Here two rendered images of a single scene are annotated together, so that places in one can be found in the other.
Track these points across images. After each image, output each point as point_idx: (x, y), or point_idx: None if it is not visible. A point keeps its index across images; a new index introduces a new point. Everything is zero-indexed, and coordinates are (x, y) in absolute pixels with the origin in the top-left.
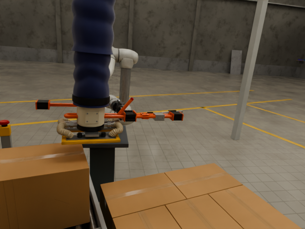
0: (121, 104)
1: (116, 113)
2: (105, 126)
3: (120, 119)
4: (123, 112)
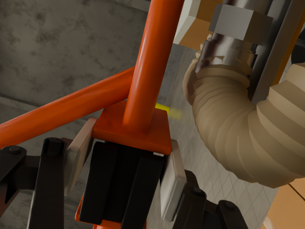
0: (30, 157)
1: (134, 72)
2: (286, 4)
3: (213, 204)
4: (113, 112)
